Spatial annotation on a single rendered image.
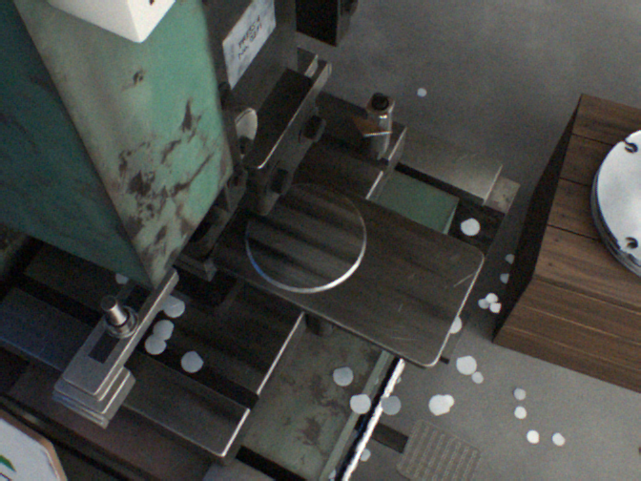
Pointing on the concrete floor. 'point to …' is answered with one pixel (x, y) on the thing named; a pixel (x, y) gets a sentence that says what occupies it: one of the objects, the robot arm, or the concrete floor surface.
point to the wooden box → (575, 261)
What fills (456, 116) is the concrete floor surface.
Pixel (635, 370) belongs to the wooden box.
